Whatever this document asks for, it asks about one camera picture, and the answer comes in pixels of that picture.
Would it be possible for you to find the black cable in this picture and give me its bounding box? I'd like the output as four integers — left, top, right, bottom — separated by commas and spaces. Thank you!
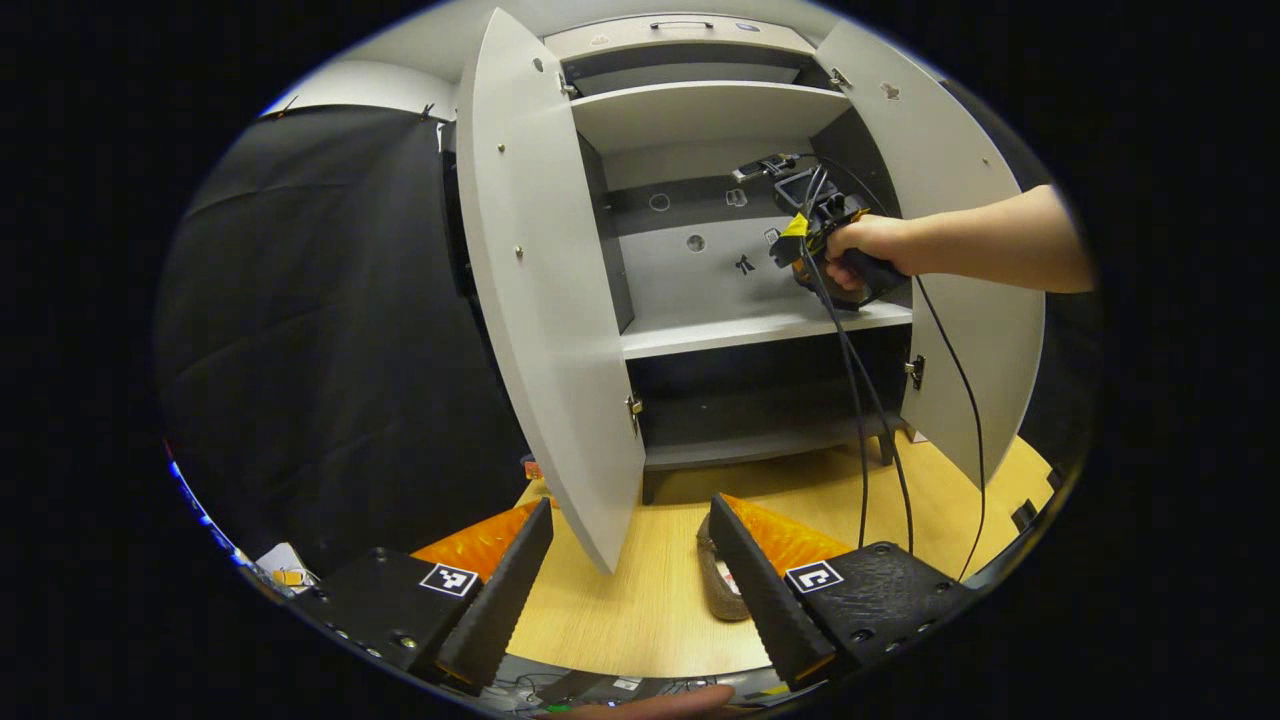
800, 165, 869, 549
815, 165, 916, 556
913, 275, 988, 583

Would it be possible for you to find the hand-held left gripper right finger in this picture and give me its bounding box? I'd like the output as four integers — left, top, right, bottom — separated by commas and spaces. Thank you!
708, 492, 976, 691

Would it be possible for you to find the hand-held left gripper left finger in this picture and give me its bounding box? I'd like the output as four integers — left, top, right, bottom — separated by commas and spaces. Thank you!
290, 498, 556, 696

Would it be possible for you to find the black backdrop cloth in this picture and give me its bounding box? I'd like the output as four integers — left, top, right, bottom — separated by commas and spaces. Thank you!
155, 105, 531, 583

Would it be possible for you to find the grey shoe cabinet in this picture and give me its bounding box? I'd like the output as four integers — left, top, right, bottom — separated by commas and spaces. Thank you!
455, 8, 1048, 576

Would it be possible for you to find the grey shoe cabinet door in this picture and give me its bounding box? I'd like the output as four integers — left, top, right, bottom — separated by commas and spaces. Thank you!
812, 20, 1048, 491
455, 8, 649, 576

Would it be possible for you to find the brown fuzzy shoe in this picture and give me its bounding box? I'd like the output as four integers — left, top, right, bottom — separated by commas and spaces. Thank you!
697, 513, 751, 623

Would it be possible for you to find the grey cabinet shelf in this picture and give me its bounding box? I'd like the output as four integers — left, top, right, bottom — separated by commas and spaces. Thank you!
620, 300, 913, 361
570, 80, 853, 154

